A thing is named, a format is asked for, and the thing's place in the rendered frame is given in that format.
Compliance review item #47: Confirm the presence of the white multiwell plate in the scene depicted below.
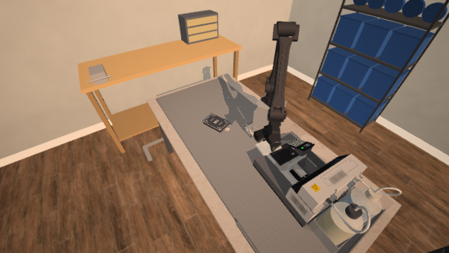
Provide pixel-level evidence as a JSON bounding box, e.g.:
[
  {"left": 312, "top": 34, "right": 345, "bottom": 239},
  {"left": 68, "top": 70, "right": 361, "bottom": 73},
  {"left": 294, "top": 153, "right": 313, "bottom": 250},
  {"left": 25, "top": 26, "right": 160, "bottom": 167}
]
[{"left": 256, "top": 140, "right": 282, "bottom": 156}]

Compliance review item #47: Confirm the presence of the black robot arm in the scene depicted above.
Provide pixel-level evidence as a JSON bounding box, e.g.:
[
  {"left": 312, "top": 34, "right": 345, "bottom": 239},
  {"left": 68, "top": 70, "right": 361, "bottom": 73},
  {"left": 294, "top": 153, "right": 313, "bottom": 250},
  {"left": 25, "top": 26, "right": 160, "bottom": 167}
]
[{"left": 253, "top": 21, "right": 300, "bottom": 143}]

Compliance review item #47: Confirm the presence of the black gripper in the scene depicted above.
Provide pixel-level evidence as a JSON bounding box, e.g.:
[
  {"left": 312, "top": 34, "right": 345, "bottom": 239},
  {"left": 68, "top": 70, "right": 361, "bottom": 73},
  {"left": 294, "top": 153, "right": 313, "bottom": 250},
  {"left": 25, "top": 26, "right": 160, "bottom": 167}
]
[{"left": 263, "top": 138, "right": 282, "bottom": 152}]

